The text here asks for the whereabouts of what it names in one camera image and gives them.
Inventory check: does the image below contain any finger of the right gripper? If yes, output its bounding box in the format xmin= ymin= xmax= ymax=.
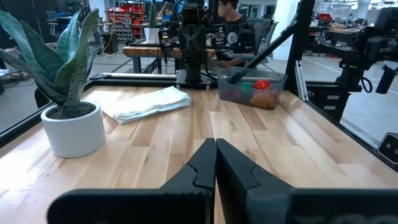
xmin=192 ymin=24 xmax=208 ymax=62
xmin=178 ymin=24 xmax=194 ymax=62

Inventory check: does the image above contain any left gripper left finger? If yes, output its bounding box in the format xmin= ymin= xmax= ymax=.
xmin=159 ymin=138 xmax=218 ymax=191

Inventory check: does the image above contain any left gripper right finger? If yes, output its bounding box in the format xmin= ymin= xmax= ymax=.
xmin=216 ymin=138 xmax=295 ymax=224

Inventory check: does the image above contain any small red toy strawberry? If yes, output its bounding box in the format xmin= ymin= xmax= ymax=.
xmin=223 ymin=88 xmax=242 ymax=102

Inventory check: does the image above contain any translucent grey tupperware container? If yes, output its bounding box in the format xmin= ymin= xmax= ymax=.
xmin=217 ymin=66 xmax=289 ymax=111

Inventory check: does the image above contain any wooden background table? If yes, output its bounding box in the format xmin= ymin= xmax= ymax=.
xmin=122 ymin=45 xmax=218 ymax=75

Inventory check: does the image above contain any person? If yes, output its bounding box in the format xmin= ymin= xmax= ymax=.
xmin=214 ymin=0 xmax=259 ymax=68

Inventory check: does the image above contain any red parts shelf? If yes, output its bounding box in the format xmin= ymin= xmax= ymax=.
xmin=105 ymin=1 xmax=147 ymax=42

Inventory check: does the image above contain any grey office chair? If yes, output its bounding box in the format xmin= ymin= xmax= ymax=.
xmin=238 ymin=17 xmax=280 ymax=62

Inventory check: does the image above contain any white folded cloth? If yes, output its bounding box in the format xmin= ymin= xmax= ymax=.
xmin=101 ymin=86 xmax=193 ymax=125

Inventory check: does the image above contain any green snake plant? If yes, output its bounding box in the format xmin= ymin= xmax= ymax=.
xmin=0 ymin=7 xmax=106 ymax=118

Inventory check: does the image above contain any white round plant pot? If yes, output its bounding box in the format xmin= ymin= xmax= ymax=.
xmin=40 ymin=101 xmax=107 ymax=159

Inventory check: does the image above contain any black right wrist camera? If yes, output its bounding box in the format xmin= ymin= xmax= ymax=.
xmin=181 ymin=2 xmax=205 ymax=27

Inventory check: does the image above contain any black table-level camera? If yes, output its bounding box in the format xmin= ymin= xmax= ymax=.
xmin=377 ymin=133 xmax=398 ymax=172

